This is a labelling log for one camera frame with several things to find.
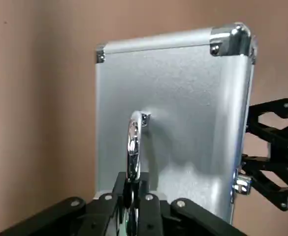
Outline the chrome case handle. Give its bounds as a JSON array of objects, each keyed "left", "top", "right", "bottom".
[{"left": 126, "top": 110, "right": 152, "bottom": 236}]

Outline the silver aluminium medicine case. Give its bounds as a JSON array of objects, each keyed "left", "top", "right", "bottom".
[{"left": 93, "top": 22, "right": 259, "bottom": 226}]

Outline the chrome case latch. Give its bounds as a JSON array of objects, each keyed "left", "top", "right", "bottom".
[{"left": 232, "top": 169, "right": 253, "bottom": 197}]

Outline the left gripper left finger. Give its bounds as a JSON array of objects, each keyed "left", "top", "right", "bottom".
[{"left": 0, "top": 171, "right": 129, "bottom": 236}]

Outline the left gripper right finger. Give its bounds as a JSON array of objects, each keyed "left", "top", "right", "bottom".
[{"left": 135, "top": 171, "right": 248, "bottom": 236}]

